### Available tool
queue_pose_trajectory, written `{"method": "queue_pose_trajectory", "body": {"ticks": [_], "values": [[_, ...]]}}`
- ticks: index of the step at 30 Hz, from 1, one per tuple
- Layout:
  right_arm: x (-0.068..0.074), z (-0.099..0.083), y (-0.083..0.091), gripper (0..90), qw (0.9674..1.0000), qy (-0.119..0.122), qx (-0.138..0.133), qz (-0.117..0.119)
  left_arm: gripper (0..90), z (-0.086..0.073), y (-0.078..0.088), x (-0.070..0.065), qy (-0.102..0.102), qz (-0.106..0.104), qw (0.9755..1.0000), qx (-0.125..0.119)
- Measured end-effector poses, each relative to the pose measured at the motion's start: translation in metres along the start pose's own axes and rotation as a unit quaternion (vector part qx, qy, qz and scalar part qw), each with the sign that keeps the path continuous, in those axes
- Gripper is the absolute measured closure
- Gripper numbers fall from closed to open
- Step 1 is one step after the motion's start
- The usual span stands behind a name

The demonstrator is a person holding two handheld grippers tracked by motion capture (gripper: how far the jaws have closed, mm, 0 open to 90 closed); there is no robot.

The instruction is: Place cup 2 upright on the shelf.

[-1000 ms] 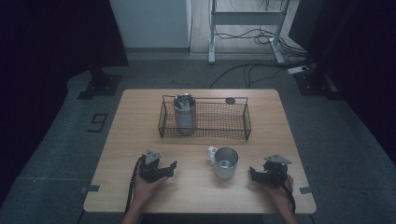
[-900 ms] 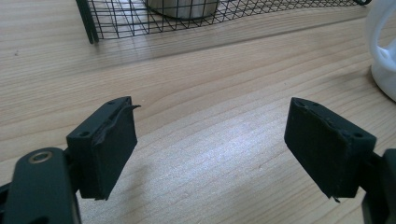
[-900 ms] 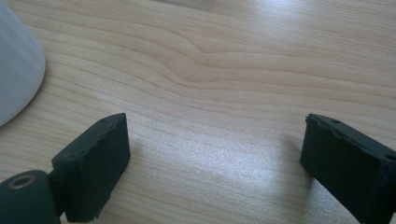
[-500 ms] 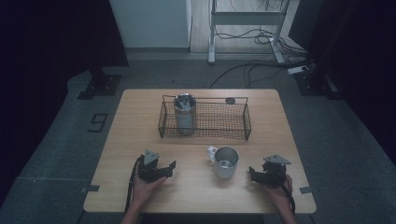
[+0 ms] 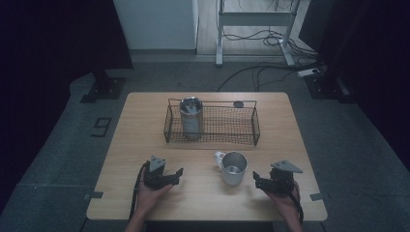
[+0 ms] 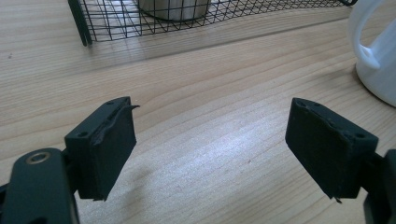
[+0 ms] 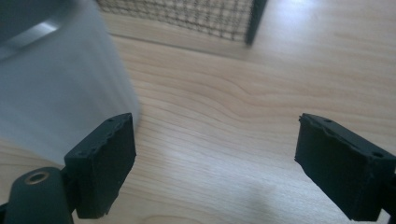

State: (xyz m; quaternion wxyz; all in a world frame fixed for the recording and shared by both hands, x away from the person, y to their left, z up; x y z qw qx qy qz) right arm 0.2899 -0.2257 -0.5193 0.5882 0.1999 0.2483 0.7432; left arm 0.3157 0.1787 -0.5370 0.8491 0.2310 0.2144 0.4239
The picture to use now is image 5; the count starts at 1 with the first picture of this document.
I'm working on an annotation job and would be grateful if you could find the dark curtain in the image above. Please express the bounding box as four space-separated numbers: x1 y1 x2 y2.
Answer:
299 0 410 172
0 0 134 207

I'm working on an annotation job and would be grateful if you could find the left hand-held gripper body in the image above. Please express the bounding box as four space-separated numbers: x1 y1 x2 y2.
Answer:
141 155 169 191

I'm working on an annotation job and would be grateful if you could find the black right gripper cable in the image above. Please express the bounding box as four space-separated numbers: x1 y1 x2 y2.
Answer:
283 180 305 225

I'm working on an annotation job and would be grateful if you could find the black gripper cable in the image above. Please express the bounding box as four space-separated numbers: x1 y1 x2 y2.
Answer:
283 180 305 225
128 160 153 223

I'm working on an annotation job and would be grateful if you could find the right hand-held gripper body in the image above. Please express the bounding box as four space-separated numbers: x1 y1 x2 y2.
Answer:
266 159 304 195

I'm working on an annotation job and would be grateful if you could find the person's left hand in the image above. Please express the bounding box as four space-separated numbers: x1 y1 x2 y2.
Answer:
135 172 175 220

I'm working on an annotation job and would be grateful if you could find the stainless steel tumbler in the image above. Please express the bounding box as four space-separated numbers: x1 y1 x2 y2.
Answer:
178 96 205 140

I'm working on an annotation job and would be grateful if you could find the steel mug with white handle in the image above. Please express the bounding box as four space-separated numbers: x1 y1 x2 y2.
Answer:
214 150 249 187

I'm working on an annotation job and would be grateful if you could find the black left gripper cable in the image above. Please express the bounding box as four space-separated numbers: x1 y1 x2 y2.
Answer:
128 160 153 223

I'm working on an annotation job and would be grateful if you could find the person's right hand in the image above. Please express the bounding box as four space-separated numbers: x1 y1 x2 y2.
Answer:
264 181 302 221

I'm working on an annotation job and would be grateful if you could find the white desk frame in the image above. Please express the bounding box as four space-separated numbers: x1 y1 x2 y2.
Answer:
215 0 303 68

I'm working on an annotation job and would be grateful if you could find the black stand base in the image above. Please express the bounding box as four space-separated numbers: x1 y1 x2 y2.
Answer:
79 69 128 104
304 72 356 104

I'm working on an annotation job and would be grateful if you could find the dark wire mesh basket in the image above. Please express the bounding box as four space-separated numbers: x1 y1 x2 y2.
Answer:
162 97 261 147

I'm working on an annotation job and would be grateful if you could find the tangle of floor cables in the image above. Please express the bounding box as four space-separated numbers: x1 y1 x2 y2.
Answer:
217 27 325 93

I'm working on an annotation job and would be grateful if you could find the white cabinet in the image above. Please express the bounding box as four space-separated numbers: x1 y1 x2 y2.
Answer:
112 0 200 51

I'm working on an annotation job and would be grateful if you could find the white power strip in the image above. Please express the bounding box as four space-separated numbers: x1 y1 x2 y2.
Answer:
297 67 322 78

